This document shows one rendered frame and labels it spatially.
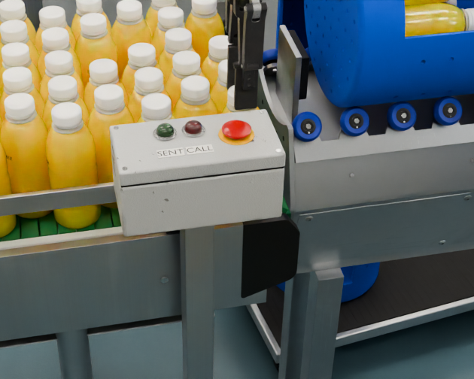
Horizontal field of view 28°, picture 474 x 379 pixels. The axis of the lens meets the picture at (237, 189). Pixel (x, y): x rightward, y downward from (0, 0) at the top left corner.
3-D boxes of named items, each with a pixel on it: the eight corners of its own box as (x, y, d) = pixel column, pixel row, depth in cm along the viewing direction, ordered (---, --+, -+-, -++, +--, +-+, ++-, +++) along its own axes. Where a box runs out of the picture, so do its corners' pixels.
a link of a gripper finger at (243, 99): (257, 59, 122) (258, 62, 121) (255, 104, 126) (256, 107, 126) (234, 61, 121) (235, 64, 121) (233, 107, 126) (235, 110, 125)
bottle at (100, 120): (83, 195, 137) (74, 101, 127) (118, 175, 141) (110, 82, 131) (114, 216, 134) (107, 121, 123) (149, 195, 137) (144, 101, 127)
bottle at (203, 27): (196, 110, 155) (195, 21, 145) (177, 91, 159) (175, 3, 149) (231, 99, 158) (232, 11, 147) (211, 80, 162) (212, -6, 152)
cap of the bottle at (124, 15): (142, 21, 145) (141, 10, 144) (116, 21, 145) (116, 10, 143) (142, 8, 148) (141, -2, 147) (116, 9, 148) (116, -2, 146)
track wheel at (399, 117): (416, 98, 143) (411, 100, 145) (388, 102, 142) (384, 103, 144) (420, 128, 143) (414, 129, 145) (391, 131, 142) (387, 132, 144)
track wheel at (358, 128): (369, 104, 142) (365, 105, 144) (341, 107, 141) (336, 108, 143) (372, 134, 142) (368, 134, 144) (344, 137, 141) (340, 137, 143)
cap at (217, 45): (241, 52, 138) (241, 41, 137) (221, 62, 136) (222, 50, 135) (222, 42, 140) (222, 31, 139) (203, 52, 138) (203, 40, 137)
